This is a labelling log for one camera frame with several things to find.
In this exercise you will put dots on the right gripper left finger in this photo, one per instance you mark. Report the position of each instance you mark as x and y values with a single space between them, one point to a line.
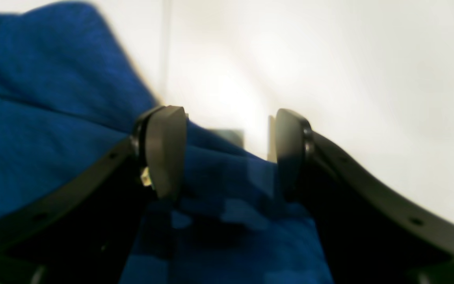
83 232

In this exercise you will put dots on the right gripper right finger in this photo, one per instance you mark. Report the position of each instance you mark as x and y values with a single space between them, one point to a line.
369 233

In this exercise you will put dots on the dark blue t-shirt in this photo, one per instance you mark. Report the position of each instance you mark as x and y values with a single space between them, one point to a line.
68 95

